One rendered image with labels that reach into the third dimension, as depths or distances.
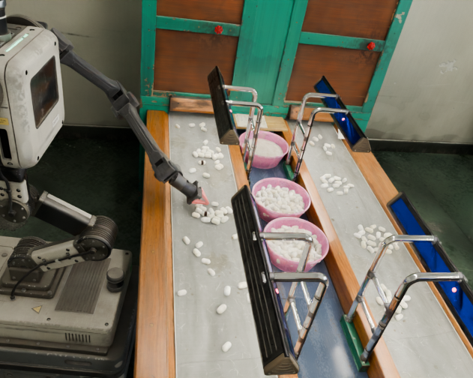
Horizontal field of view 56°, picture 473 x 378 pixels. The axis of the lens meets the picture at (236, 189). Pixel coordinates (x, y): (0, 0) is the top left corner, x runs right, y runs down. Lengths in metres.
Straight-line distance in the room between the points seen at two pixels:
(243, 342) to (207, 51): 1.52
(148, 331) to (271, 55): 1.60
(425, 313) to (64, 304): 1.35
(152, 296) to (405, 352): 0.85
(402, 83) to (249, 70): 1.83
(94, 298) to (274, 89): 1.46
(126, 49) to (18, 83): 2.14
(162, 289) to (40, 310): 0.55
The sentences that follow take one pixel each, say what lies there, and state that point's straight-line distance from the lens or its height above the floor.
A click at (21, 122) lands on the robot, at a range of 1.36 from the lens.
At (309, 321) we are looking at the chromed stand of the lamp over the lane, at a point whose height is 0.93.
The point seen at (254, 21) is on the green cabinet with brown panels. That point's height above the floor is 1.30.
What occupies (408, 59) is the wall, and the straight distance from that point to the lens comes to 3.96.
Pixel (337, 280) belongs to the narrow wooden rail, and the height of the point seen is 0.72.
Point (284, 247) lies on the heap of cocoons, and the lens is 1.81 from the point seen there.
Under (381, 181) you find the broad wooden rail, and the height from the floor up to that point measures 0.76.
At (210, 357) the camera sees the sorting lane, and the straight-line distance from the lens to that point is 1.45.
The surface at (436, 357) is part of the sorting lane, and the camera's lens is 1.71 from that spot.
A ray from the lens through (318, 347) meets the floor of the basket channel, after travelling 1.63.
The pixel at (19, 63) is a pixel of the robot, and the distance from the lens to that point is 1.33.
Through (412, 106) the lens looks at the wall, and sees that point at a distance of 4.20.
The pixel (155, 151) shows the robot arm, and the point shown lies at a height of 0.97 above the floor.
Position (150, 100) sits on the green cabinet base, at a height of 0.82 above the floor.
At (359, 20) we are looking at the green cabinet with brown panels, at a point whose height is 1.36.
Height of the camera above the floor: 1.96
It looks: 36 degrees down
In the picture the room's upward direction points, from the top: 11 degrees clockwise
